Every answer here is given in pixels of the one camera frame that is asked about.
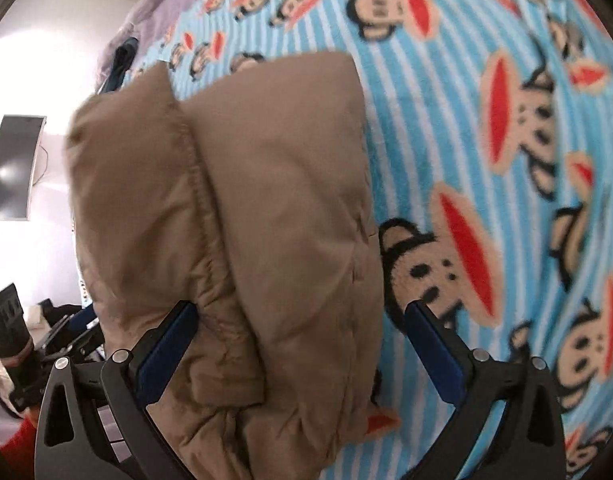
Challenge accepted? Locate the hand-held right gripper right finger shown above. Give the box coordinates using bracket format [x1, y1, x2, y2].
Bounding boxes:
[401, 300, 568, 480]

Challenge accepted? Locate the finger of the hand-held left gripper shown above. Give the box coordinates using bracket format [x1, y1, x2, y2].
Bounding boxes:
[38, 312, 78, 350]
[70, 304, 106, 358]

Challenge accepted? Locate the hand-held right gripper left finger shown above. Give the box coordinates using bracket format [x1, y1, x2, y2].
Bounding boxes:
[34, 300, 200, 480]

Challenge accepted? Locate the tan padded jacket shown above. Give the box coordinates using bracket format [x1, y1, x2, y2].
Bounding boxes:
[64, 50, 387, 480]

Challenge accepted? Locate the dark cloth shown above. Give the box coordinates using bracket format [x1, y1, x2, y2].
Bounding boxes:
[36, 298, 83, 328]

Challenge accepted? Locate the blue striped monkey print blanket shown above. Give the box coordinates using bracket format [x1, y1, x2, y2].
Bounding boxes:
[129, 0, 613, 480]

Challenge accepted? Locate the dark teal folded garment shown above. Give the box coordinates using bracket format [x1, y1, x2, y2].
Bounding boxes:
[97, 35, 140, 96]

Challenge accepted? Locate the wall-mounted flat screen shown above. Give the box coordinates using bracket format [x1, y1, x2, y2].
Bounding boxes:
[0, 114, 48, 222]

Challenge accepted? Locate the thin screen cable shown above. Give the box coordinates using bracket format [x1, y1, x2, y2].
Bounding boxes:
[33, 144, 50, 188]

